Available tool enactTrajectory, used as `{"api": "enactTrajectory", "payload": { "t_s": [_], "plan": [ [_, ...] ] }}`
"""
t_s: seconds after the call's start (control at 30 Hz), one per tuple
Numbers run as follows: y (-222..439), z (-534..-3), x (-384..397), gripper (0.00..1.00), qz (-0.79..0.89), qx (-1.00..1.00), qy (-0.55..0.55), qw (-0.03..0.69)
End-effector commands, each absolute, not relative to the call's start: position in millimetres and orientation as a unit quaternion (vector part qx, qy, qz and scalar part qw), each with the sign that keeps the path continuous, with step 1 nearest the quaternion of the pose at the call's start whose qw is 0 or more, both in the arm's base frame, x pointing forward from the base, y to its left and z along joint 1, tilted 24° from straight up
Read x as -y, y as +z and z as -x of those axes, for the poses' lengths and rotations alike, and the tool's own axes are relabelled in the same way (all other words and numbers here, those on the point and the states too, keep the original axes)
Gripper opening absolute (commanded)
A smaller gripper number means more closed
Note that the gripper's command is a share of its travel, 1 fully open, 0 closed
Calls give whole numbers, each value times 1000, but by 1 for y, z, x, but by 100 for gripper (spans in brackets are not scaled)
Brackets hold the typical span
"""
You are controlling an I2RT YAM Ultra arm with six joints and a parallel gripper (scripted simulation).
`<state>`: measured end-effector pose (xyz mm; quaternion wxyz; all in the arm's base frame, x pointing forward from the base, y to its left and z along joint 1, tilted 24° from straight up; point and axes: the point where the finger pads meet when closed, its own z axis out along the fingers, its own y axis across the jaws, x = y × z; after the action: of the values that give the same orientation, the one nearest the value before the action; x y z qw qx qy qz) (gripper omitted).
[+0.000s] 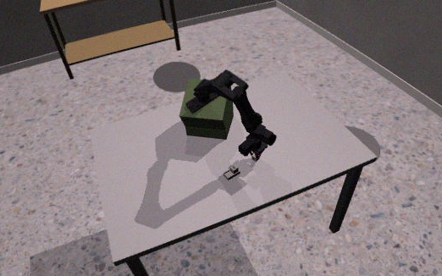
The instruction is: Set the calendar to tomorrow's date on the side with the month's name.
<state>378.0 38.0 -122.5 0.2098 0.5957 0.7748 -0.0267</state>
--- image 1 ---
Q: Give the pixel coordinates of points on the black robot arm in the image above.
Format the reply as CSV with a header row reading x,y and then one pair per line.
x,y
249,118

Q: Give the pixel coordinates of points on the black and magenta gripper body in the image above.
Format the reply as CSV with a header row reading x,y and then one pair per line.
x,y
263,146

